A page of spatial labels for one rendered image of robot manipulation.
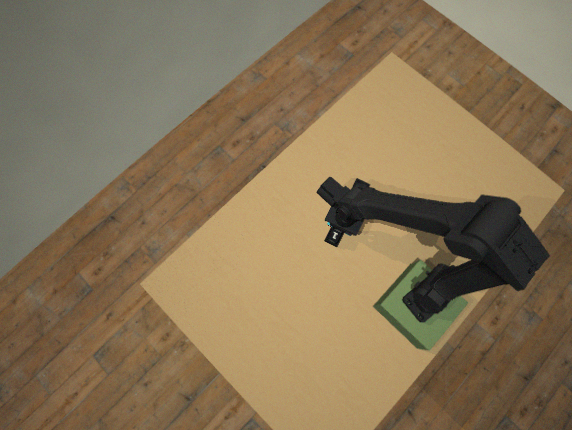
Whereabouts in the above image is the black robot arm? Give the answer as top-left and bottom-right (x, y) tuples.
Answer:
(316, 177), (550, 322)

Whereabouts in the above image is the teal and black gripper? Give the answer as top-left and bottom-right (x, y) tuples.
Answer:
(325, 205), (364, 236)

